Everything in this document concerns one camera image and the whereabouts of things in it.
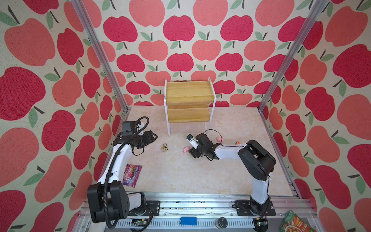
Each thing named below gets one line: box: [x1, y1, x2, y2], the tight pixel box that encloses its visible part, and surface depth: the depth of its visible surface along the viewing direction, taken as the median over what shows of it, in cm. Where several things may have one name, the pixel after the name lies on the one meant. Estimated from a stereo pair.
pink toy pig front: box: [182, 146, 190, 154], surface depth 97 cm
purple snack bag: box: [122, 163, 143, 189], surface depth 85 cm
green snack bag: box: [279, 209, 317, 232], surface depth 70 cm
